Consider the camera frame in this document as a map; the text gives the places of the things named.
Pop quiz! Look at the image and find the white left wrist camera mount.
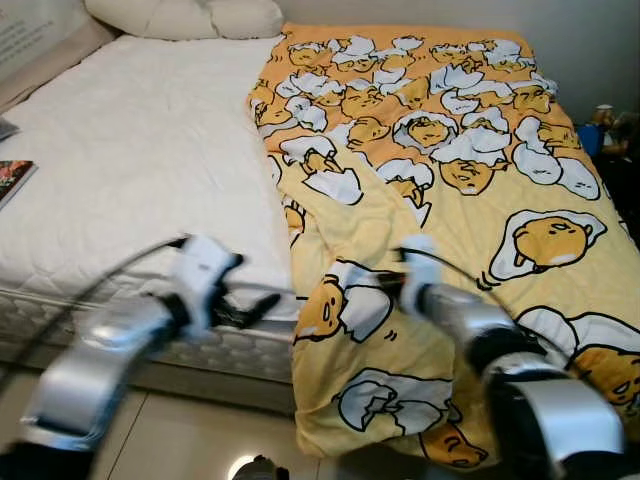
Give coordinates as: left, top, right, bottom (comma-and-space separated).
173, 234, 245, 339

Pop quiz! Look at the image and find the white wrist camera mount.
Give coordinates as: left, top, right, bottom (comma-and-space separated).
397, 235, 443, 313
173, 234, 245, 339

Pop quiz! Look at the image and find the dark red green book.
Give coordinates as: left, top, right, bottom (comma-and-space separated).
0, 159, 39, 211

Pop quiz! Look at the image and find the small blue box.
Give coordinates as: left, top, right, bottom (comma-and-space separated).
579, 122, 605, 159

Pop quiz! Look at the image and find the brown figurine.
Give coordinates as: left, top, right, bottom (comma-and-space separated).
592, 103, 617, 128

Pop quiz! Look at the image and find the yellow cartoon egg blanket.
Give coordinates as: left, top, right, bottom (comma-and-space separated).
246, 24, 640, 471

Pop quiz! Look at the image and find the white quilted mattress topper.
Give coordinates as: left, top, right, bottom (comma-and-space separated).
0, 35, 301, 323

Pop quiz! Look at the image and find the beige printed headboard cushion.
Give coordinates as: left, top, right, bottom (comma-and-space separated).
0, 0, 123, 113

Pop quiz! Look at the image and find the beige bed base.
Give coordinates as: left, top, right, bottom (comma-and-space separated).
0, 340, 301, 416

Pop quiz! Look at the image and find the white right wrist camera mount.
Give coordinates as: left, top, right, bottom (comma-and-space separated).
397, 235, 443, 313

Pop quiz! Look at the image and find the dark robot leg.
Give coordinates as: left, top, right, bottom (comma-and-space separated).
240, 455, 293, 480

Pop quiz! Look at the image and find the cream segmented long pillow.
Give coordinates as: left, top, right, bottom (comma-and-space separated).
84, 0, 285, 42

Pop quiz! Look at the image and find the hexagon quilted white mattress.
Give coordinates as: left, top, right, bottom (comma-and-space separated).
0, 288, 301, 386

